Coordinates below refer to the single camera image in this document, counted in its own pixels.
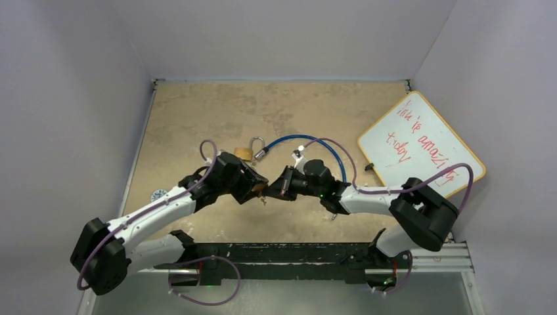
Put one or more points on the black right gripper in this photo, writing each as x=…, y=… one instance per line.
x=274, y=190

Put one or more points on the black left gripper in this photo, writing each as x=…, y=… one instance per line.
x=249, y=179

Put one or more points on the orange long shackle padlock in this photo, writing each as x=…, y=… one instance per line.
x=258, y=188

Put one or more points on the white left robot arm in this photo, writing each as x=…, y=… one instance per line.
x=103, y=252

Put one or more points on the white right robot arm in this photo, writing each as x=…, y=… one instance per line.
x=424, y=217

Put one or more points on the round blue patterned tin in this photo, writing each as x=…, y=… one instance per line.
x=157, y=194

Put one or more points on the yellow framed whiteboard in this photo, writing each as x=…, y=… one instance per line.
x=413, y=140

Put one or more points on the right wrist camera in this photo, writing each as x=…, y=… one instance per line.
x=299, y=158

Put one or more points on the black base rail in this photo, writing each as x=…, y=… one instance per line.
x=352, y=263

